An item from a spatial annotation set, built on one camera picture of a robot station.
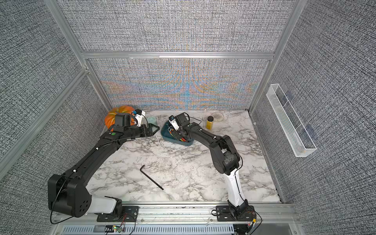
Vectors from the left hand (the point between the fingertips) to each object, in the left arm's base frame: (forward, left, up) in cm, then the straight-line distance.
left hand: (156, 127), depth 81 cm
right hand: (+10, -11, -13) cm, 20 cm away
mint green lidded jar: (+16, +6, -12) cm, 21 cm away
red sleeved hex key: (+5, -14, -21) cm, 26 cm away
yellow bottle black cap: (+15, -33, -16) cm, 40 cm away
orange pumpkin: (+16, +34, -11) cm, 40 cm away
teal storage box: (+9, -3, -22) cm, 24 cm away
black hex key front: (-20, +5, -23) cm, 31 cm away
